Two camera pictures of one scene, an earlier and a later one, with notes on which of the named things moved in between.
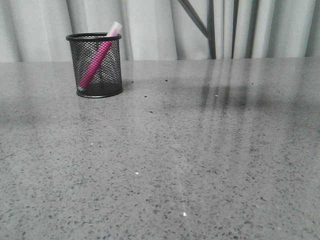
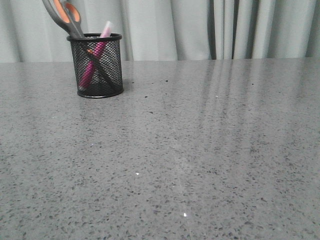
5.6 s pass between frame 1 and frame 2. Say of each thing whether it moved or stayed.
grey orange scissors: moved
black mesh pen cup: stayed
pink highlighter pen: moved
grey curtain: stayed
